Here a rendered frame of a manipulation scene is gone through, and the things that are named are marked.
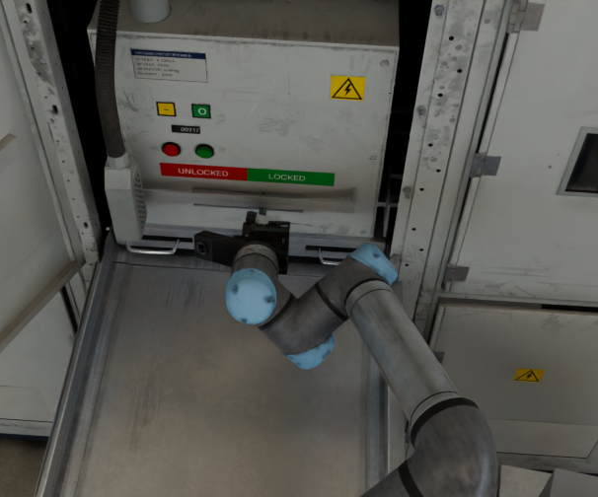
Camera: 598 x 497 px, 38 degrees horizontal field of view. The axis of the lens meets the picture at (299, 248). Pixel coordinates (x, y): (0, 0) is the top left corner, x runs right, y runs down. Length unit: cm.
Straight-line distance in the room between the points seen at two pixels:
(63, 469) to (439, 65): 91
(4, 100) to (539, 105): 84
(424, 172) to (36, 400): 125
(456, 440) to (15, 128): 89
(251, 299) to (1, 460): 143
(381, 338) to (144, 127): 61
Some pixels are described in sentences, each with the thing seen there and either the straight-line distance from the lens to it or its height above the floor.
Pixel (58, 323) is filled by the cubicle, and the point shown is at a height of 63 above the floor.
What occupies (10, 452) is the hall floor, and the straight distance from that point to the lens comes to 261.
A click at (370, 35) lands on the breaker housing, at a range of 143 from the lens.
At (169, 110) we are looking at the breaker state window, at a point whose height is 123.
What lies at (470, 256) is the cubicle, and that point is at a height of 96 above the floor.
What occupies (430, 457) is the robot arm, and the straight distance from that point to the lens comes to 107.
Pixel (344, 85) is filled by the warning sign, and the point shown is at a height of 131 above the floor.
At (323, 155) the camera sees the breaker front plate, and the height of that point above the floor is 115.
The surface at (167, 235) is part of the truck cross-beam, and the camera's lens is 176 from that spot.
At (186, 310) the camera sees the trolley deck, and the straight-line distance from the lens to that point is 173.
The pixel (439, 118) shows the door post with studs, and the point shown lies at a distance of 145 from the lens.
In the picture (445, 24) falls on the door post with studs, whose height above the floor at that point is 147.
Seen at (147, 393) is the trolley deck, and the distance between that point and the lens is 164.
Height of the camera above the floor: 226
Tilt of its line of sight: 52 degrees down
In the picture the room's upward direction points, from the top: 2 degrees clockwise
